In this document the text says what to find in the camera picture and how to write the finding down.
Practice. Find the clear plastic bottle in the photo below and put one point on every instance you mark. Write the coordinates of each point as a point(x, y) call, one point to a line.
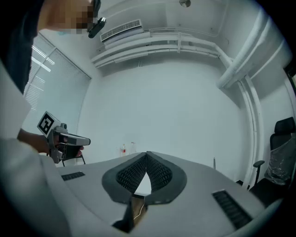
point(133, 148)

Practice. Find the red label plastic bottle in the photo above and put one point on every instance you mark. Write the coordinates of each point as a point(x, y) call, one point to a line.
point(124, 151)

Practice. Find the person's left hand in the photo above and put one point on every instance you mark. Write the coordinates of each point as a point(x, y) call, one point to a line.
point(81, 151)

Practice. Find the person's left forearm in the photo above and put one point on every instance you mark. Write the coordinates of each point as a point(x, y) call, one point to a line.
point(32, 141)

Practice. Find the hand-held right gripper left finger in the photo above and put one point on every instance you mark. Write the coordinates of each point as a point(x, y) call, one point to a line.
point(111, 182)

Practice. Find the clear plastic bag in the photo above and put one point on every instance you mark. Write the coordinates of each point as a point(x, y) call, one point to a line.
point(279, 166)

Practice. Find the white vertical wall pipes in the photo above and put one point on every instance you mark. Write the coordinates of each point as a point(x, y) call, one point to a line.
point(253, 120)

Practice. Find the large white duct pipe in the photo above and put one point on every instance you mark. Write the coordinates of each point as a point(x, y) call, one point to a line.
point(254, 48)

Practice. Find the thin dark pole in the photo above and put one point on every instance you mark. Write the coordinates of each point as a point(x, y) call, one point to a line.
point(214, 163)

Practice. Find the white ceiling conduit bundle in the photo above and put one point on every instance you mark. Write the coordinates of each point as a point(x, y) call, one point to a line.
point(162, 46)

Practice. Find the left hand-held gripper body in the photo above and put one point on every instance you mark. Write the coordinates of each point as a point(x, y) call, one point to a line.
point(47, 123)

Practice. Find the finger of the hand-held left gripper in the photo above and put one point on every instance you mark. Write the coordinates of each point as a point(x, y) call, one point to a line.
point(82, 141)

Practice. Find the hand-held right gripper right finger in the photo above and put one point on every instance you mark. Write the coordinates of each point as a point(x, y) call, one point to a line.
point(178, 185)

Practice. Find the white air conditioner vent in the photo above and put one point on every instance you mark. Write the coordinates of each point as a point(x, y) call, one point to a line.
point(121, 30)

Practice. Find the person's dark shirt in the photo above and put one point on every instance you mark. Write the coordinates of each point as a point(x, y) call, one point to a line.
point(17, 46)

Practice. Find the tan chair back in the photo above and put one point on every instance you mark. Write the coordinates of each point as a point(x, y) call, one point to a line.
point(136, 203)

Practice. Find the person's head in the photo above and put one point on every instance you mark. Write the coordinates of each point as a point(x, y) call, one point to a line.
point(67, 14)

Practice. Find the round ceiling smoke detector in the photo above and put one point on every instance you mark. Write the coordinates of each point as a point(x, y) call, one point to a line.
point(185, 2)

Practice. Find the black office chair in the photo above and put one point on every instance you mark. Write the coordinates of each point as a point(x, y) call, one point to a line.
point(283, 136)

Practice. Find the black head-worn camera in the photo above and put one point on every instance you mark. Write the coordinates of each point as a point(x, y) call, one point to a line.
point(96, 27)

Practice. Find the white window blinds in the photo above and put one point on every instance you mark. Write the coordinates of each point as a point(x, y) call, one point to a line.
point(57, 78)

